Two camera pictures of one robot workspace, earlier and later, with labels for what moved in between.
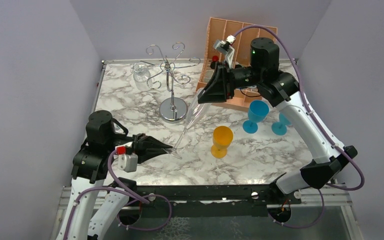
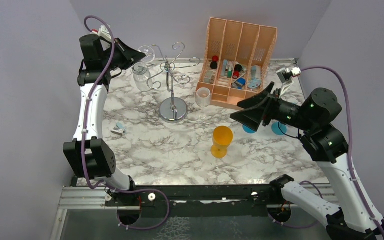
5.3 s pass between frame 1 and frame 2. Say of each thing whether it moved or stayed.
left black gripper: moved
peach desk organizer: stayed
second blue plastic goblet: stayed
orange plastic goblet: stayed
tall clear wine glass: moved
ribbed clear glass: stayed
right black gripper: moved
